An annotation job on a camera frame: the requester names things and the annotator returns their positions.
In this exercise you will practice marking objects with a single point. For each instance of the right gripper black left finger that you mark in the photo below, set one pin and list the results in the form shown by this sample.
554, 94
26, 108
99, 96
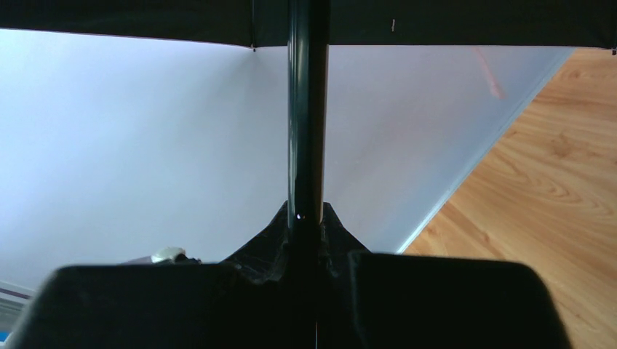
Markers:
184, 304

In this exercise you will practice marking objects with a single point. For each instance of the pink folding umbrella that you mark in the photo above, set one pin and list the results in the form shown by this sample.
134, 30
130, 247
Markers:
307, 29

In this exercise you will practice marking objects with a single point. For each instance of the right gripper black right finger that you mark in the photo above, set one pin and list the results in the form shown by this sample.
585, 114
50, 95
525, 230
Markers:
380, 300

